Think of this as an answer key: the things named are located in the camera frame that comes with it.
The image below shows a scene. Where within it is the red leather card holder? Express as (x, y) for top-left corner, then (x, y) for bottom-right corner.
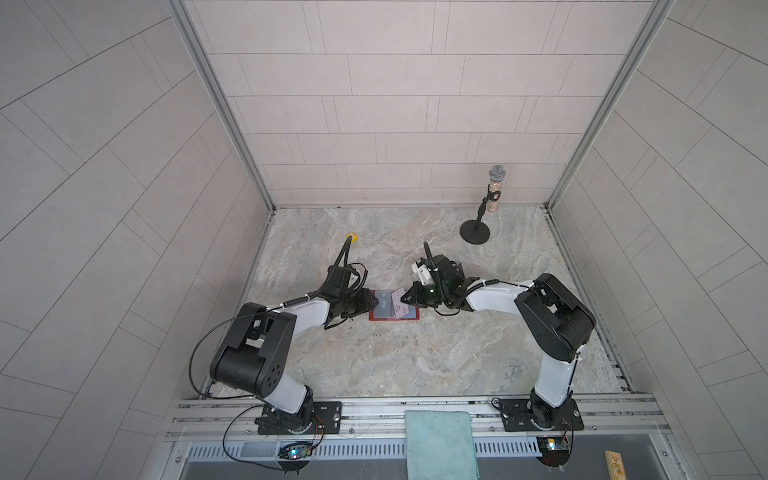
(369, 290), (420, 321)

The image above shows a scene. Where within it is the pink VIP card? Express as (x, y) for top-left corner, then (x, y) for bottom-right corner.
(391, 287), (410, 319)

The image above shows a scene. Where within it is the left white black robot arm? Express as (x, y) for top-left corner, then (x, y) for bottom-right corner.
(209, 263), (378, 434)

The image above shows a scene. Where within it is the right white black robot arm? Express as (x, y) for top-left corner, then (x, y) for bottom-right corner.
(400, 255), (596, 432)

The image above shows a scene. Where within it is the black microphone stand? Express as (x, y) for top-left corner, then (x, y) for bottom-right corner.
(459, 165), (506, 245)

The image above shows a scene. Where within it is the left green circuit board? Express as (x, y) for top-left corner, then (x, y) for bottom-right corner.
(278, 441), (314, 461)

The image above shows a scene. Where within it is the green circuit board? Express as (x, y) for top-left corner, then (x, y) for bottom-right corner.
(278, 441), (314, 461)
(536, 437), (571, 468)

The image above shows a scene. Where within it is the teal folded cloth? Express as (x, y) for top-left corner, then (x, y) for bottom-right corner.
(405, 410), (480, 479)

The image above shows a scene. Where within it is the right green circuit board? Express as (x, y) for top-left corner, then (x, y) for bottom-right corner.
(536, 437), (571, 468)

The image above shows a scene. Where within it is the wooden block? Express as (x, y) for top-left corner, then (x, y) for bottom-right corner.
(605, 451), (627, 480)

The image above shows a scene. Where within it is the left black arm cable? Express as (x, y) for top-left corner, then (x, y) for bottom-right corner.
(188, 235), (356, 472)

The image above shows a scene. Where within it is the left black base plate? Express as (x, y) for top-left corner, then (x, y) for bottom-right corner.
(254, 401), (343, 435)

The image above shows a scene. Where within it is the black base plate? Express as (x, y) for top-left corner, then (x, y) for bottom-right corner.
(254, 401), (343, 435)
(491, 395), (584, 432)

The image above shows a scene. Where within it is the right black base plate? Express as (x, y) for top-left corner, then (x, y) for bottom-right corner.
(491, 395), (584, 432)

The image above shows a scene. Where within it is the aluminium mounting rail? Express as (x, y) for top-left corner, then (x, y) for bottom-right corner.
(160, 393), (671, 441)

